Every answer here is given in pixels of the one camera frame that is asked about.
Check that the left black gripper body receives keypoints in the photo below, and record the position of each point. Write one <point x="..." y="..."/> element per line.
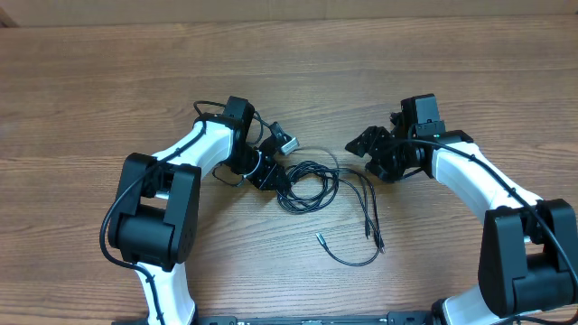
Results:
<point x="264" y="170"/>

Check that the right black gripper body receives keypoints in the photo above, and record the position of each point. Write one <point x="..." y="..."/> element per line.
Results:
<point x="394" y="162"/>

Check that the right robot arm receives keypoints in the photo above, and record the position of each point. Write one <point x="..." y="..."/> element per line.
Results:
<point x="528" y="253"/>

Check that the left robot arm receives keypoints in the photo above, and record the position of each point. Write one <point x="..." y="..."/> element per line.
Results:
<point x="151" y="226"/>

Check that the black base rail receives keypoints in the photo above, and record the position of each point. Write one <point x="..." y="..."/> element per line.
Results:
<point x="392" y="318"/>

